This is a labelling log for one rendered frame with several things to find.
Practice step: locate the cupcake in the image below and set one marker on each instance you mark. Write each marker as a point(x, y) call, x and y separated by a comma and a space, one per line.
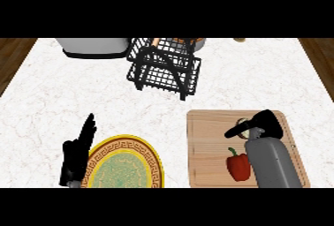
point(243, 133)

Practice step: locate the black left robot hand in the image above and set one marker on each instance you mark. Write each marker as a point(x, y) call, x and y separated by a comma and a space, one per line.
point(76, 153)

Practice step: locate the grey bowl with orange contents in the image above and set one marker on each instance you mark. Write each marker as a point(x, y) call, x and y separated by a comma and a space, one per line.
point(199, 43)

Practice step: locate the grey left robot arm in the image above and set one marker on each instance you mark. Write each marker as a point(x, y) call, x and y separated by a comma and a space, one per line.
point(74, 184)

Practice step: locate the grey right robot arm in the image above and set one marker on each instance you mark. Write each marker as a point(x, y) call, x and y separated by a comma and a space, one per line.
point(272, 161)

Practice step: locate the pale grey appliance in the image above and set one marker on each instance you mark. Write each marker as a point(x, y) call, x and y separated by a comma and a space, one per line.
point(94, 47)

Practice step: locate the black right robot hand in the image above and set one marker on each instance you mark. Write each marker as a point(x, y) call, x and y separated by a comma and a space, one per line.
point(268, 123)

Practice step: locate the wooden cutting board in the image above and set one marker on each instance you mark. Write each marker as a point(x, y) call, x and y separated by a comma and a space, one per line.
point(209, 147)

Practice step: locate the yellow patterned plate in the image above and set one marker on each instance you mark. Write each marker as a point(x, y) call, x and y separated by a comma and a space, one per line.
point(125, 164)

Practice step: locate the red bell pepper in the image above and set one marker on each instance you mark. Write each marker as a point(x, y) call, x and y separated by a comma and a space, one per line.
point(238, 166)

